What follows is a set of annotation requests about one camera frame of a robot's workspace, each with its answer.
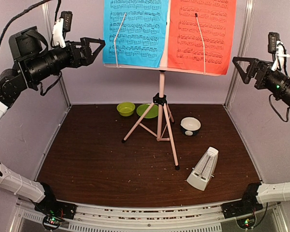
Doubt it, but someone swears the red paper sheet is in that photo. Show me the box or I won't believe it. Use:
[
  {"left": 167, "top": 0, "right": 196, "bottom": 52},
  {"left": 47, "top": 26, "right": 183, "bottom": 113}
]
[{"left": 168, "top": 0, "right": 237, "bottom": 76}]

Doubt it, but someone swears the blue paper sheet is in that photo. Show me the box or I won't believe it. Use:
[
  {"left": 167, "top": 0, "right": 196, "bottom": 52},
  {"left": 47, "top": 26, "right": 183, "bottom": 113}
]
[{"left": 102, "top": 0, "right": 169, "bottom": 68}]

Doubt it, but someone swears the pink music stand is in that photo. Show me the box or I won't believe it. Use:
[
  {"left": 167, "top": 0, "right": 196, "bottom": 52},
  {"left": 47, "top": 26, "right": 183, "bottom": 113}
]
[{"left": 102, "top": 0, "right": 229, "bottom": 171}]

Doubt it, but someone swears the white metronome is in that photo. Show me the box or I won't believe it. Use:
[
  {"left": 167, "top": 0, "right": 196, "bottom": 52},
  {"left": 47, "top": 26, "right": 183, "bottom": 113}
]
[{"left": 186, "top": 147, "right": 218, "bottom": 191}]

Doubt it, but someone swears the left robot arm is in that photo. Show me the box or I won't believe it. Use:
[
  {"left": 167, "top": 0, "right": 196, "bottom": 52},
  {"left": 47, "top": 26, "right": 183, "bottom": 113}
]
[{"left": 0, "top": 27, "right": 105, "bottom": 224}]

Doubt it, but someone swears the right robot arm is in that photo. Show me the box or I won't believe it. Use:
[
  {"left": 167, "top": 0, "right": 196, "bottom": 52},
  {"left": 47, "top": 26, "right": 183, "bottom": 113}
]
[{"left": 222, "top": 57, "right": 290, "bottom": 218}]

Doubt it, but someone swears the lime green bowl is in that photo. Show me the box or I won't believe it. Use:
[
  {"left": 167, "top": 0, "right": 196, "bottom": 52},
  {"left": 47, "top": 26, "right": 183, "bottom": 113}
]
[{"left": 116, "top": 102, "right": 135, "bottom": 116}]

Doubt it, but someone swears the dark bowl white inside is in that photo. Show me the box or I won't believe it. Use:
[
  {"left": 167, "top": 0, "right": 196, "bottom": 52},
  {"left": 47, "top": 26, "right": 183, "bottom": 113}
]
[{"left": 180, "top": 117, "right": 202, "bottom": 136}]

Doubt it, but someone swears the green plate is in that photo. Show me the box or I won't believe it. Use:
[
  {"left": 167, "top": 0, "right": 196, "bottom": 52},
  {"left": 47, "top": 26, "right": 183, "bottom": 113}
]
[{"left": 136, "top": 103, "right": 159, "bottom": 119}]

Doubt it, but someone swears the right aluminium post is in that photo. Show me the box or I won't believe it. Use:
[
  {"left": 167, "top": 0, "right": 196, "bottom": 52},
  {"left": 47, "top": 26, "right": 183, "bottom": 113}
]
[{"left": 225, "top": 0, "right": 256, "bottom": 111}]

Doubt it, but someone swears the aluminium post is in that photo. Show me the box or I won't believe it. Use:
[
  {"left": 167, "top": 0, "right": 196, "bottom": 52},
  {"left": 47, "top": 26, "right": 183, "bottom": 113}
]
[
  {"left": 225, "top": 0, "right": 256, "bottom": 111},
  {"left": 41, "top": 0, "right": 71, "bottom": 108}
]

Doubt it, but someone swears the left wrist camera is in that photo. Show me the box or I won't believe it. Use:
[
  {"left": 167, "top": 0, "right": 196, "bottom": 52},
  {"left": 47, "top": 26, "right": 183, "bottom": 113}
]
[{"left": 51, "top": 11, "right": 73, "bottom": 48}]

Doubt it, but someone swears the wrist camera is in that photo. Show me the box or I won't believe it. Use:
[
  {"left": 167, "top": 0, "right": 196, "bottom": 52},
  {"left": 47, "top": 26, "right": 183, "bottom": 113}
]
[
  {"left": 51, "top": 11, "right": 73, "bottom": 48},
  {"left": 268, "top": 32, "right": 290, "bottom": 75}
]

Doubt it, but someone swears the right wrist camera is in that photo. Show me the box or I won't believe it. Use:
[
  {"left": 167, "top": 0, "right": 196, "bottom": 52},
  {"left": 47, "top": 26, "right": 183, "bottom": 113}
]
[{"left": 268, "top": 32, "right": 290, "bottom": 75}]

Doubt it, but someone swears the left aluminium post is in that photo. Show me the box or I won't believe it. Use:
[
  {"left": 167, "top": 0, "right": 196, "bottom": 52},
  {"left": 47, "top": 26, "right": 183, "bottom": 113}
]
[{"left": 41, "top": 0, "right": 71, "bottom": 108}]

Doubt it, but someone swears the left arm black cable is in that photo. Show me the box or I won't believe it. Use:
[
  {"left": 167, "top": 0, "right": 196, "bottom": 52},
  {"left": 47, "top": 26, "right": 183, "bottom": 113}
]
[{"left": 0, "top": 0, "right": 62, "bottom": 83}]

